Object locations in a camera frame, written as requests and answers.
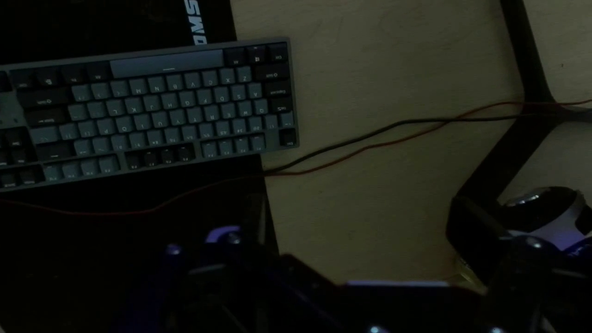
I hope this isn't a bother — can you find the black purple gripper left finger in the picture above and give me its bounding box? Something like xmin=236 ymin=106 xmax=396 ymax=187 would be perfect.
xmin=113 ymin=191 xmax=347 ymax=333

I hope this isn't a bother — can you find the black cable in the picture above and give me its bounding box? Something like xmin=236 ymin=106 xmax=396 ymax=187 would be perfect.
xmin=261 ymin=100 xmax=592 ymax=176

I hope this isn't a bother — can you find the black desk mat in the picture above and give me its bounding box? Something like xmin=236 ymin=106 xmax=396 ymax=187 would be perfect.
xmin=0 ymin=0 xmax=279 ymax=333

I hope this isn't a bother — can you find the grey rounded device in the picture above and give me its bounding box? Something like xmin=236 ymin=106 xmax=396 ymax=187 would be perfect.
xmin=497 ymin=185 xmax=592 ymax=256

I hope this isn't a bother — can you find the black monitor stand leg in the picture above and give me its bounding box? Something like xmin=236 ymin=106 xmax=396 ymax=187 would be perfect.
xmin=457 ymin=0 xmax=592 ymax=215

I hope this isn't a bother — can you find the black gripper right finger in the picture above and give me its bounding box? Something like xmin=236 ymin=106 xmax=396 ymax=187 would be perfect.
xmin=444 ymin=195 xmax=592 ymax=333

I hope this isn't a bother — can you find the orange red cable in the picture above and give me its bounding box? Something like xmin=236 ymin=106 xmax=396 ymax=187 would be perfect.
xmin=0 ymin=98 xmax=592 ymax=219

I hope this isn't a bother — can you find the grey keyboard with dark keys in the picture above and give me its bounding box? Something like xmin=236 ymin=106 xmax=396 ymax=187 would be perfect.
xmin=0 ymin=37 xmax=301 ymax=195

